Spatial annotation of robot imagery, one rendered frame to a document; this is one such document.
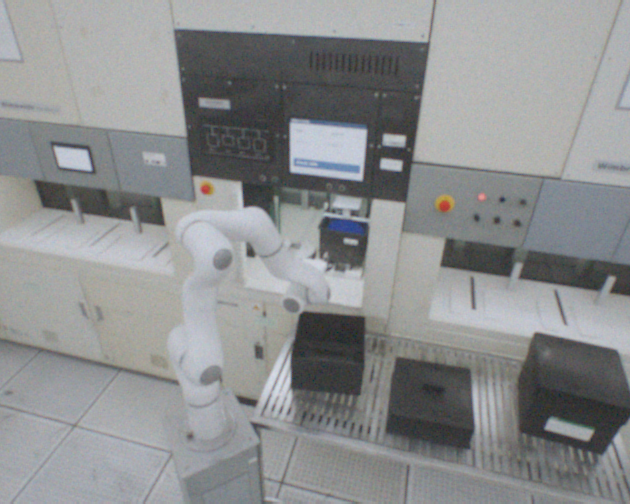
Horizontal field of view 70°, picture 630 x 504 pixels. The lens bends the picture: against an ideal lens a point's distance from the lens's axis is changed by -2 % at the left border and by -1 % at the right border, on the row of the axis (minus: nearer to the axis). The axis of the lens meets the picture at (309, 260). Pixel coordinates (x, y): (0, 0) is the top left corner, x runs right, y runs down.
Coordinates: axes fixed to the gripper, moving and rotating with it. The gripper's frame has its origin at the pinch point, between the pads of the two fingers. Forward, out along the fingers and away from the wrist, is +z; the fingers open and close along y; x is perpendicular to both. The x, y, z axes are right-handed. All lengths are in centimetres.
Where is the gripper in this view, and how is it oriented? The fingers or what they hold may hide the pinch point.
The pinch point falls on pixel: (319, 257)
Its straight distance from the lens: 176.9
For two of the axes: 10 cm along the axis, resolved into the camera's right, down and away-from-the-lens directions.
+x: 0.2, -8.3, -5.5
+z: 3.1, -5.2, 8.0
